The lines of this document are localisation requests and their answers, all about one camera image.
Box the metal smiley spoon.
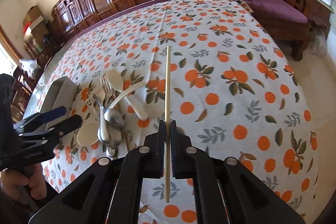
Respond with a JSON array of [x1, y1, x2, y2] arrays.
[[93, 94, 123, 158]]

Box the white plastic spoon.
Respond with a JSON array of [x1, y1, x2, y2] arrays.
[[105, 69, 148, 121]]

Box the wooden chopstick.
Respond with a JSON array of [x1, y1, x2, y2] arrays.
[[164, 46, 171, 203]]

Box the person's left hand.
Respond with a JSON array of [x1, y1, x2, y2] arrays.
[[1, 163, 47, 205]]

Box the grey metal tray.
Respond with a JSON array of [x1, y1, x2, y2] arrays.
[[37, 76, 77, 132]]

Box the white ceramic soup spoon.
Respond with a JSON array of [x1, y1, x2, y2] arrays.
[[77, 121, 100, 147]]

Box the white plastic bag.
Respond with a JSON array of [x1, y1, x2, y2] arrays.
[[19, 59, 41, 79]]

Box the metal fork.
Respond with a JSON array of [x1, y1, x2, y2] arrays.
[[100, 75, 114, 107]]

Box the stacked cardboard boxes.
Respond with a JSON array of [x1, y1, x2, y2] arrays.
[[23, 6, 49, 59]]

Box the orange print tablecloth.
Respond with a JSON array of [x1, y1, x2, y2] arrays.
[[39, 0, 318, 222]]

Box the purple armchair cushion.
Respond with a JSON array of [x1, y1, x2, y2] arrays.
[[241, 0, 308, 24]]

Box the wooden side cabinet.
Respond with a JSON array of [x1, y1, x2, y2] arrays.
[[307, 0, 333, 39]]

